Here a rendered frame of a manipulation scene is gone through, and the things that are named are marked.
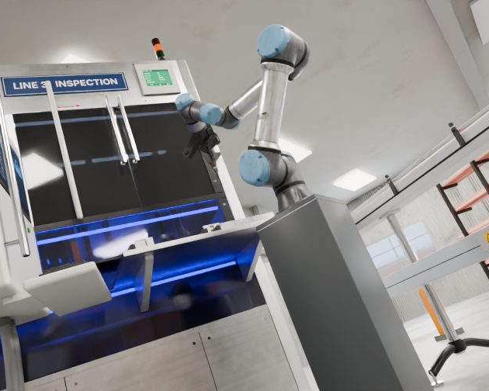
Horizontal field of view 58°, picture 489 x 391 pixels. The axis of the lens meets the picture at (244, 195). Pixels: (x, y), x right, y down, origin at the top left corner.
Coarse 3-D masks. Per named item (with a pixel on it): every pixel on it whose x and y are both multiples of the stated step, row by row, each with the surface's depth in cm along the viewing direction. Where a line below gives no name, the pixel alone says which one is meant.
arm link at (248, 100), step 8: (304, 40) 152; (304, 64) 154; (296, 72) 157; (288, 80) 165; (248, 88) 169; (256, 88) 166; (240, 96) 171; (248, 96) 168; (256, 96) 167; (232, 104) 173; (240, 104) 171; (248, 104) 169; (256, 104) 170; (224, 112) 173; (232, 112) 173; (240, 112) 172; (248, 112) 174; (224, 120) 173; (232, 120) 175; (240, 120) 180; (224, 128) 181; (232, 128) 180
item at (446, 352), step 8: (448, 344) 214; (456, 344) 211; (464, 344) 212; (472, 344) 217; (480, 344) 218; (488, 344) 220; (440, 352) 210; (448, 352) 209; (456, 352) 212; (440, 360) 206; (432, 368) 203; (440, 368) 204; (432, 376) 202; (432, 384) 201; (440, 384) 198
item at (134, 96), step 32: (32, 64) 223; (64, 64) 230; (96, 64) 237; (128, 64) 244; (32, 96) 215; (64, 96) 221; (96, 96) 227; (128, 96) 234; (160, 96) 242; (224, 192) 227; (64, 224) 191
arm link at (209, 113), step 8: (192, 104) 169; (200, 104) 168; (208, 104) 166; (192, 112) 169; (200, 112) 166; (208, 112) 164; (216, 112) 166; (200, 120) 168; (208, 120) 165; (216, 120) 167
